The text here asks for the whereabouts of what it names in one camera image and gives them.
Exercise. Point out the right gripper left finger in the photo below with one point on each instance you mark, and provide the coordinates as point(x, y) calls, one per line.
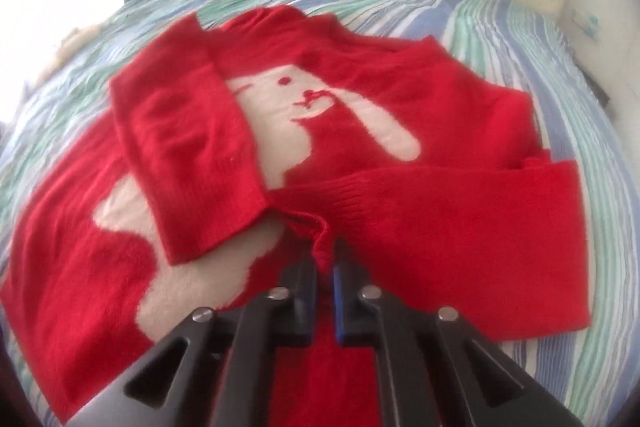
point(213, 368)

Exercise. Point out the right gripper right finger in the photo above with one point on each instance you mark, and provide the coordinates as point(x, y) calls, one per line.
point(434, 369)

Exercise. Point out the red sweater with white rabbit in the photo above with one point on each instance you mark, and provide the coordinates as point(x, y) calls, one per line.
point(225, 149)

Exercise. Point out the striped blue green bedspread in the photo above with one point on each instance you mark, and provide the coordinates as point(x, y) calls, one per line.
point(594, 372)

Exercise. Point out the wall socket plate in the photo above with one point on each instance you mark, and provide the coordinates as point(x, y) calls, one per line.
point(587, 22)

